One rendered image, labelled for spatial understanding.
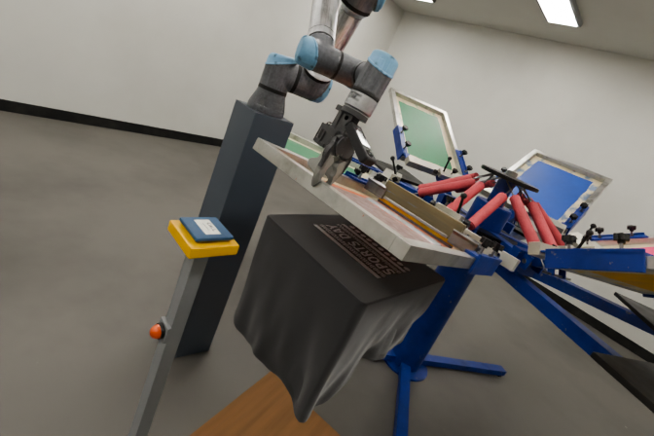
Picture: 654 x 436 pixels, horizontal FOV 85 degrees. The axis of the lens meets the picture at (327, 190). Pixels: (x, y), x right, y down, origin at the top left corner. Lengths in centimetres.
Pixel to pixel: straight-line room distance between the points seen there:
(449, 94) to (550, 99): 141
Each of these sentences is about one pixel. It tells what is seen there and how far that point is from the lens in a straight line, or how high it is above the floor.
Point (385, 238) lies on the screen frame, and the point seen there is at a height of 115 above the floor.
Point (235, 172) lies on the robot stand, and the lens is 142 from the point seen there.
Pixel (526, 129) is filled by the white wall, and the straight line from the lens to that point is 560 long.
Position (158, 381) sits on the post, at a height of 48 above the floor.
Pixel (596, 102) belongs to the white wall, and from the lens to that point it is 555.
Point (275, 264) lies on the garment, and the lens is 113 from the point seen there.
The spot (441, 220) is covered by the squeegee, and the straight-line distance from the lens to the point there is 136.
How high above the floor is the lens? 140
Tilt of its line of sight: 16 degrees down
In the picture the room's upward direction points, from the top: 23 degrees clockwise
